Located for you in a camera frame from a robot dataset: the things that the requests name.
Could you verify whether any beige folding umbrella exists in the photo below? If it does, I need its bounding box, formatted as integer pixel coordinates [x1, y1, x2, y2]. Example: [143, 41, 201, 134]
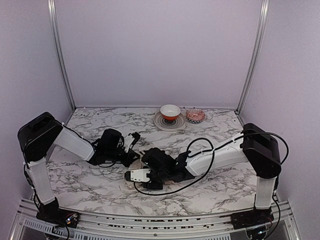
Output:
[125, 147, 177, 190]

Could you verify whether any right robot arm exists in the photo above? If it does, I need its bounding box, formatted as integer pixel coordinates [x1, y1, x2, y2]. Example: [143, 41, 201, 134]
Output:
[141, 123, 289, 229]

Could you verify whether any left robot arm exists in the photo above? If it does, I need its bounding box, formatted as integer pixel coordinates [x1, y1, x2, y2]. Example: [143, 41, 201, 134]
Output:
[17, 112, 141, 228]

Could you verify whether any grey ringed plate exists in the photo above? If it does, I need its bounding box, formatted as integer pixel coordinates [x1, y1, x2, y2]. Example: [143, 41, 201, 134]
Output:
[153, 111, 186, 132]

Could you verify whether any orange white bowl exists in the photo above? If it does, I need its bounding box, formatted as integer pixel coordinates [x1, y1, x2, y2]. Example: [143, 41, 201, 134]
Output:
[160, 104, 181, 121]

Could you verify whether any red blue patterned bowl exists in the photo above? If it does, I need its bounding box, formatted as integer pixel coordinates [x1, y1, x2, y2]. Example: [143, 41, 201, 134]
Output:
[185, 108, 206, 124]

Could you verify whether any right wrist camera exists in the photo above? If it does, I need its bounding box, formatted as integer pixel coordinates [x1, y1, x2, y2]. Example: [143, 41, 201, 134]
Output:
[124, 168, 151, 183]

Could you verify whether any aluminium front rail base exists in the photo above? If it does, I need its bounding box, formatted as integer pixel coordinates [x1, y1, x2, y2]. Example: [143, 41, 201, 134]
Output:
[8, 199, 301, 240]

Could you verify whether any left aluminium frame post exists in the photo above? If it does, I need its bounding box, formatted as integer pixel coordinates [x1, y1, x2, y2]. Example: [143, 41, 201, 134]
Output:
[47, 0, 76, 112]

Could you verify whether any aluminium frame post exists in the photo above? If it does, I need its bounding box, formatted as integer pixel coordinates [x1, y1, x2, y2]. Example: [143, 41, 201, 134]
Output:
[236, 0, 270, 115]
[47, 0, 76, 112]

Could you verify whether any right aluminium frame post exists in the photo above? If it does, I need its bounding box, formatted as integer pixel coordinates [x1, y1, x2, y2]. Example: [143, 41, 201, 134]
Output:
[236, 0, 270, 115]

